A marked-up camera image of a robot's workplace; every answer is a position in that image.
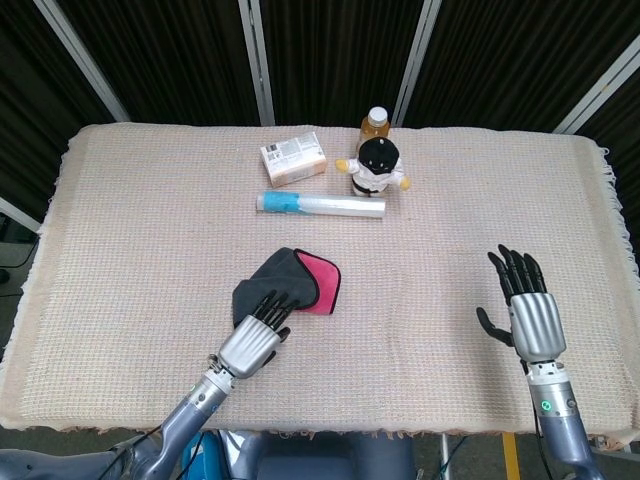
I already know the black plush toy white coat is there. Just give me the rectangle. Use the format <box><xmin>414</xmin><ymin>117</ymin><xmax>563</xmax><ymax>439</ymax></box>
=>
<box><xmin>334</xmin><ymin>137</ymin><xmax>412</xmax><ymax>197</ymax></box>

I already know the metal table leg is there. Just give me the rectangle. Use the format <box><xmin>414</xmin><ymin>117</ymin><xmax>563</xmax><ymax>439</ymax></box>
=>
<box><xmin>438</xmin><ymin>433</ymin><xmax>452</xmax><ymax>480</ymax></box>

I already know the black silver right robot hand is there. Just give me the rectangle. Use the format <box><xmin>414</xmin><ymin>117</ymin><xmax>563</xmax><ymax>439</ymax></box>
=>
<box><xmin>475</xmin><ymin>243</ymin><xmax>568</xmax><ymax>364</ymax></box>

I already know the beige waffle-weave cloth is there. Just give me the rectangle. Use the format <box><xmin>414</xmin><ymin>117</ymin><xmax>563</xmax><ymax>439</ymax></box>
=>
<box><xmin>0</xmin><ymin>122</ymin><xmax>635</xmax><ymax>436</ymax></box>

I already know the white partition post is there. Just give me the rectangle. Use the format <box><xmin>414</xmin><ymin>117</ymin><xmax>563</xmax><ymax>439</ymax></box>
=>
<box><xmin>237</xmin><ymin>0</ymin><xmax>276</xmax><ymax>127</ymax></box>
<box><xmin>552</xmin><ymin>37</ymin><xmax>640</xmax><ymax>135</ymax></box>
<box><xmin>392</xmin><ymin>0</ymin><xmax>444</xmax><ymax>127</ymax></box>
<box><xmin>0</xmin><ymin>196</ymin><xmax>42</xmax><ymax>234</ymax></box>
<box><xmin>33</xmin><ymin>0</ymin><xmax>131</xmax><ymax>123</ymax></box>

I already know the pink and grey cloth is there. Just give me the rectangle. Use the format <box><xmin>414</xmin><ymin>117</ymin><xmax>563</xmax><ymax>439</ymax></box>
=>
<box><xmin>230</xmin><ymin>246</ymin><xmax>342</xmax><ymax>331</ymax></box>

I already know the small cardboard box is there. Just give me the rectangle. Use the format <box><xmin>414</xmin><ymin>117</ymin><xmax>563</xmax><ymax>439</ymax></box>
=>
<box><xmin>258</xmin><ymin>131</ymin><xmax>329</xmax><ymax>189</ymax></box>

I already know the juice bottle white cap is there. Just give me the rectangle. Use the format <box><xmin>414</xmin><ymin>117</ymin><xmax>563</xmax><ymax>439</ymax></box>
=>
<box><xmin>357</xmin><ymin>106</ymin><xmax>393</xmax><ymax>151</ymax></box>

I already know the clear plastic wrap roll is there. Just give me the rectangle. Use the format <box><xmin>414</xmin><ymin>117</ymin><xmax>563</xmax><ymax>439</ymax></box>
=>
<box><xmin>255</xmin><ymin>189</ymin><xmax>387</xmax><ymax>220</ymax></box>

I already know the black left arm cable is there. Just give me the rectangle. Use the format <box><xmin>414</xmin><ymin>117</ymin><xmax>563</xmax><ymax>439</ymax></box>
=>
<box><xmin>98</xmin><ymin>423</ymin><xmax>167</xmax><ymax>480</ymax></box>

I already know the blue plastic base part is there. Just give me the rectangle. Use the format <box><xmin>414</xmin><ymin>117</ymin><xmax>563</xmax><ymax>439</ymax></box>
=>
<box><xmin>180</xmin><ymin>430</ymin><xmax>224</xmax><ymax>480</ymax></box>

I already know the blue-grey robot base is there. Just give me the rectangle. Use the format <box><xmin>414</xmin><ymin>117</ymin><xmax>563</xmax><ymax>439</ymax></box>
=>
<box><xmin>227</xmin><ymin>429</ymin><xmax>419</xmax><ymax>480</ymax></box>

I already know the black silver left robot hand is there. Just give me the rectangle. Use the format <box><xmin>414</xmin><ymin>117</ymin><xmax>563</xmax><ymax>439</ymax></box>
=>
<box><xmin>218</xmin><ymin>288</ymin><xmax>302</xmax><ymax>380</ymax></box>

